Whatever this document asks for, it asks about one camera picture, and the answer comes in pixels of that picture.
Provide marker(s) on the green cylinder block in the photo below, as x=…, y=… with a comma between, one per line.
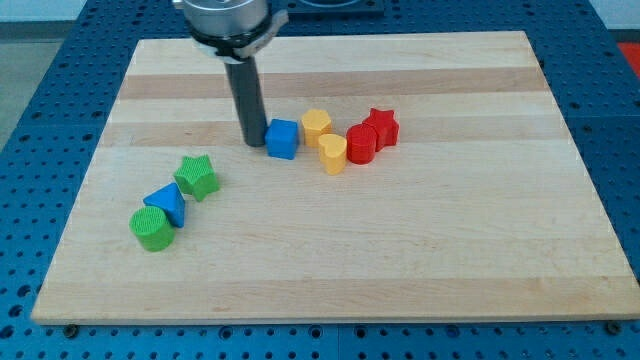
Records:
x=152, y=228

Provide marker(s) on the red cylinder block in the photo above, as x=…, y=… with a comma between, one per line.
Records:
x=361, y=144

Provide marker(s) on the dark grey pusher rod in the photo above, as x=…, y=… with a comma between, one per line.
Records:
x=246, y=90

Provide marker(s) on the green star block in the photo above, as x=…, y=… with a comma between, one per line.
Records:
x=196, y=177

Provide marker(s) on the yellow hexagon block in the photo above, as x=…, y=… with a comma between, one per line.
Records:
x=315, y=122

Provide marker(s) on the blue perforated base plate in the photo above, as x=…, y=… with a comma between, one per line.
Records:
x=44, y=160

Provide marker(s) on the blue cube block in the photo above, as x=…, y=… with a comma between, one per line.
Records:
x=282, y=139

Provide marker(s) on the yellow heart block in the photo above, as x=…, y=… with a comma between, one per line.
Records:
x=332, y=153

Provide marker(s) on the blue triangle block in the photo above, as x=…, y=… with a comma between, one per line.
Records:
x=170, y=199

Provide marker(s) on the light wooden board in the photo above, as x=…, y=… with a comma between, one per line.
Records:
x=482, y=212

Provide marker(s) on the red star block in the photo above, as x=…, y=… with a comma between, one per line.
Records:
x=385, y=125

